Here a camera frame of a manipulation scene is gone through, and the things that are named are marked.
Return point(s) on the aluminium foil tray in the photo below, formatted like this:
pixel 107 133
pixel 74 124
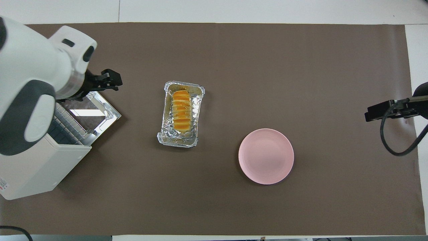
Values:
pixel 167 134

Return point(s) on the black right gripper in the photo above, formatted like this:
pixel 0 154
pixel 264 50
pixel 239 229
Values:
pixel 423 108

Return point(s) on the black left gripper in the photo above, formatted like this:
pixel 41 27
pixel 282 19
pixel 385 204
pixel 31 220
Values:
pixel 90 83

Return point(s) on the pink round plate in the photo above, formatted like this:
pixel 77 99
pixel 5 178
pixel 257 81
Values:
pixel 265 156

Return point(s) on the glass oven door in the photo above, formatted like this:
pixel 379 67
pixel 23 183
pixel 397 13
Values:
pixel 87 110

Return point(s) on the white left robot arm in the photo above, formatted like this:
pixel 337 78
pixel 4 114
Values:
pixel 26 50

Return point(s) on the brown table mat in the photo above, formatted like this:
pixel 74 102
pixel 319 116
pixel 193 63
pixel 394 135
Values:
pixel 217 201

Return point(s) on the golden ridged bread loaf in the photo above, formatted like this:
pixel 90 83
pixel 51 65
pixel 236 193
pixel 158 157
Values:
pixel 182 110

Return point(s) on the cream white toaster oven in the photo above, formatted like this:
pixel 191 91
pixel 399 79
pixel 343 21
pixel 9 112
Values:
pixel 33 174

